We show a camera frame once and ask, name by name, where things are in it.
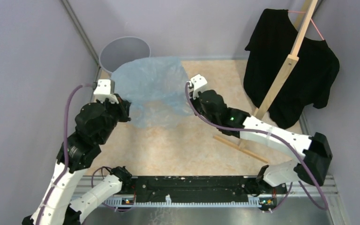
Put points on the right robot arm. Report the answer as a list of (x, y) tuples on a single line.
[(311, 155)]

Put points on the grey slotted cable duct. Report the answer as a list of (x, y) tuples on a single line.
[(253, 202)]

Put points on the light blue plastic trash bag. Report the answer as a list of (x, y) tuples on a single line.
[(155, 87)]

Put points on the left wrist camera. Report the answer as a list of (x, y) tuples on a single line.
[(105, 90)]

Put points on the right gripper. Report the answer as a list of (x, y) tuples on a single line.
[(194, 101)]

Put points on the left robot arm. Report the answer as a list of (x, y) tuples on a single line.
[(94, 125)]

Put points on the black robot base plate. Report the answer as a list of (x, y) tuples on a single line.
[(197, 189)]

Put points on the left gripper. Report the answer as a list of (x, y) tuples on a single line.
[(123, 107)]

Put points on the black t-shirt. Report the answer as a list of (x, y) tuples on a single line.
[(309, 82)]

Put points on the grey plastic trash bin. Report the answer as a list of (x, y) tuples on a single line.
[(121, 51)]

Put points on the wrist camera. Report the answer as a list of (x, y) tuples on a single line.
[(197, 85), (105, 90)]

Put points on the wooden clothes stand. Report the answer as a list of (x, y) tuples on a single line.
[(302, 22)]

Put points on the pink clothes hanger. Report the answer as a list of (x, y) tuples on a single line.
[(316, 26)]

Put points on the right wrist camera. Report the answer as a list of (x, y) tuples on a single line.
[(197, 85)]

